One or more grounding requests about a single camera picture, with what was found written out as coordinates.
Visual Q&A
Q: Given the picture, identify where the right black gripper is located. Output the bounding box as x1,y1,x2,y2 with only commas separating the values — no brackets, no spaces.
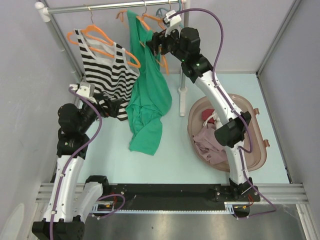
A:
145,24,187,63

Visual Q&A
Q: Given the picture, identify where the green tank top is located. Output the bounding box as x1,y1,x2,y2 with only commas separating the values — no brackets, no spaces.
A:
125,10,172,156

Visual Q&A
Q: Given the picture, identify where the orange hanger front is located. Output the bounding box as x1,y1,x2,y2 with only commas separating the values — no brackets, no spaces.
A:
115,1,170,76

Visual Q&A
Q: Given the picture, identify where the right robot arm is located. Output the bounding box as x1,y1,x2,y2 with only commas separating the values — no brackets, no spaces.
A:
146,27,254,201

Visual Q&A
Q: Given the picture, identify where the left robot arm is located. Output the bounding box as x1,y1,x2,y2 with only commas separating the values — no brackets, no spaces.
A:
31,99,126,240

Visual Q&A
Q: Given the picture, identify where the black white striped tank top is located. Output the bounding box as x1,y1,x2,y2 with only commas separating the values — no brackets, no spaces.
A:
74,29,140,121

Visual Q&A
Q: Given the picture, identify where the pink thin hanger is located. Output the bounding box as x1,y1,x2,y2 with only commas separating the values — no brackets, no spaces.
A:
178,0,186,11

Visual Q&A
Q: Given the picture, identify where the teal hanger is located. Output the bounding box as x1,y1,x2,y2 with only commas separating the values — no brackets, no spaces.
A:
155,0,180,19

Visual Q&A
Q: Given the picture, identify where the red garment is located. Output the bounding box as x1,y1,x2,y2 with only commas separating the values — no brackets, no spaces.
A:
201,108,215,124

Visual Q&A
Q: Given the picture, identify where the white garment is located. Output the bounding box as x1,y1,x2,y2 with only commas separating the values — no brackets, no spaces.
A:
203,111,223,130

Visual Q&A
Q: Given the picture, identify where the pink mauve garment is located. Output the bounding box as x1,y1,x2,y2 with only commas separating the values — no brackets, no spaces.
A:
193,123,228,165

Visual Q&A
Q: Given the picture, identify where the metal clothes rack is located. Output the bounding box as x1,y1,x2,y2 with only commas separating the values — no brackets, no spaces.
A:
34,0,191,117

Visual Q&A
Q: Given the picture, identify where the brown plastic laundry basket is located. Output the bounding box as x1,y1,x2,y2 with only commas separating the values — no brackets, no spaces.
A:
187,94,270,173

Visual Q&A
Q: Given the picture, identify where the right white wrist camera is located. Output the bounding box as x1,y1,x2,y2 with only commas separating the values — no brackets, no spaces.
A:
162,10,182,37

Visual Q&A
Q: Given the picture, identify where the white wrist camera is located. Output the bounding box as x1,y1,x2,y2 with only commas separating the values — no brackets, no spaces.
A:
162,10,182,37
69,81,97,104

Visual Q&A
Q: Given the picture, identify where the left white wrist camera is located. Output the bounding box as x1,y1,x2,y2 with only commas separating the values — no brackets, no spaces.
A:
69,81,97,104

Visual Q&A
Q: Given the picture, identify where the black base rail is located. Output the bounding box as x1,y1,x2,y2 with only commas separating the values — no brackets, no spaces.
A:
93,183,261,217

